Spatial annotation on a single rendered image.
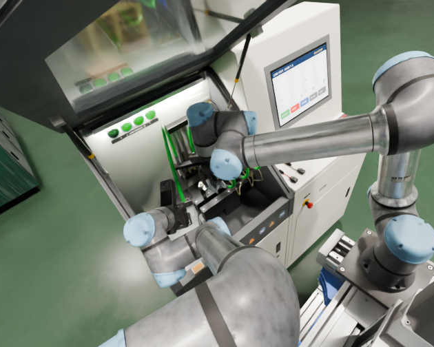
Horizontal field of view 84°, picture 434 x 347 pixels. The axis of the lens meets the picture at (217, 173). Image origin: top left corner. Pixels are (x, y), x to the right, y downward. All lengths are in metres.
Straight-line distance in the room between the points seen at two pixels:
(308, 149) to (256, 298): 0.34
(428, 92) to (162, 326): 0.53
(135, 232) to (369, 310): 0.81
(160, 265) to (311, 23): 1.25
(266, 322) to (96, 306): 2.16
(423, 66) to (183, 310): 0.58
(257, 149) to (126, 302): 1.90
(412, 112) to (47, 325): 2.52
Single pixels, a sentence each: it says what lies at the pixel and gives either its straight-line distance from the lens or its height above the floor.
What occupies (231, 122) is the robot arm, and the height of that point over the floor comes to 1.56.
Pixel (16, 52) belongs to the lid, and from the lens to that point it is 0.32.
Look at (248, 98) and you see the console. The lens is 1.15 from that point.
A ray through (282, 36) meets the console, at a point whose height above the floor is 1.53.
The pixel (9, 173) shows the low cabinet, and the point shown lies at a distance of 3.49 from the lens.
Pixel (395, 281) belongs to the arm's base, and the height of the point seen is 1.10.
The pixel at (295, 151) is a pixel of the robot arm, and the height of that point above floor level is 1.57.
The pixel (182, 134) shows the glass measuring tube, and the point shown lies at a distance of 1.25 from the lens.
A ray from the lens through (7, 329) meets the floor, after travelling 2.77.
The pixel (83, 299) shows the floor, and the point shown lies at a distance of 2.46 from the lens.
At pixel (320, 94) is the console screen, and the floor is 1.17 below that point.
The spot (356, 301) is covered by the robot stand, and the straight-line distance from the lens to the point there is 1.06.
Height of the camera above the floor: 1.91
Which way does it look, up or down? 45 degrees down
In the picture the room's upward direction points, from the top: 13 degrees counter-clockwise
